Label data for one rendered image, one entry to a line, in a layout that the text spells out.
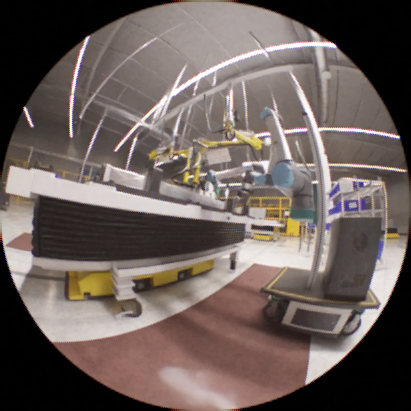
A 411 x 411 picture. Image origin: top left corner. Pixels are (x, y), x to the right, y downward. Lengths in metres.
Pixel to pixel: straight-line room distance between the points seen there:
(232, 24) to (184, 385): 10.36
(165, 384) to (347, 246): 1.18
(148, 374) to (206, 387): 0.27
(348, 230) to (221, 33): 9.63
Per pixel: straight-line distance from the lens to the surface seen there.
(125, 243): 0.95
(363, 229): 1.00
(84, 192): 0.56
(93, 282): 1.18
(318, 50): 7.95
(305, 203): 0.91
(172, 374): 0.83
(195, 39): 9.75
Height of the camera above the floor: 0.77
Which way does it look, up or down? 6 degrees up
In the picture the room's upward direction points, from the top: 6 degrees clockwise
